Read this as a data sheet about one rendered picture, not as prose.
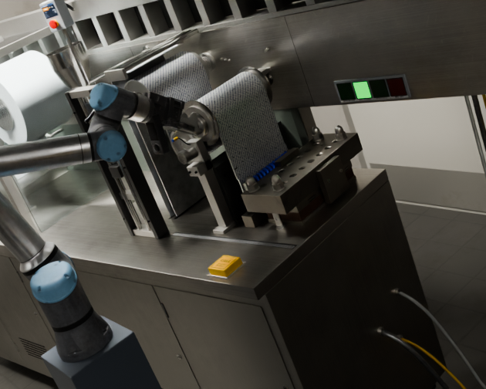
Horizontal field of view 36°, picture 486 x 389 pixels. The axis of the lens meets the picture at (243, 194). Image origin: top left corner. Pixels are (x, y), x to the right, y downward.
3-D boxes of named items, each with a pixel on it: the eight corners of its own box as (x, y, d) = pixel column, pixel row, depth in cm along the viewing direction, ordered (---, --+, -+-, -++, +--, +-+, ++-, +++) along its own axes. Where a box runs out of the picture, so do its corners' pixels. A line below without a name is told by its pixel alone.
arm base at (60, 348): (74, 369, 191) (57, 337, 187) (51, 353, 203) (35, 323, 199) (122, 334, 198) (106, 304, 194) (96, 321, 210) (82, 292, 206)
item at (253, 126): (236, 180, 226) (214, 124, 219) (283, 143, 240) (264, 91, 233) (237, 180, 226) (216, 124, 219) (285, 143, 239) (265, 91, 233)
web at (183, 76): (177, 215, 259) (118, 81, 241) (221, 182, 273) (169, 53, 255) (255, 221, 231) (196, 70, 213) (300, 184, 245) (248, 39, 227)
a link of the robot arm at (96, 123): (84, 156, 193) (98, 116, 192) (79, 147, 204) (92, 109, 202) (113, 164, 197) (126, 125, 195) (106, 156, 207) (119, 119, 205)
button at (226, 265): (210, 275, 211) (207, 268, 210) (226, 261, 215) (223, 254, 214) (227, 278, 206) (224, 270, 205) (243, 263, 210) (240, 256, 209)
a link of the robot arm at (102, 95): (83, 107, 199) (93, 77, 198) (117, 117, 207) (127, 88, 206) (96, 114, 194) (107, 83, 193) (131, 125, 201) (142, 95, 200)
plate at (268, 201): (247, 211, 224) (240, 194, 221) (324, 150, 247) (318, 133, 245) (286, 214, 212) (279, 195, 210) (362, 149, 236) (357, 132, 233)
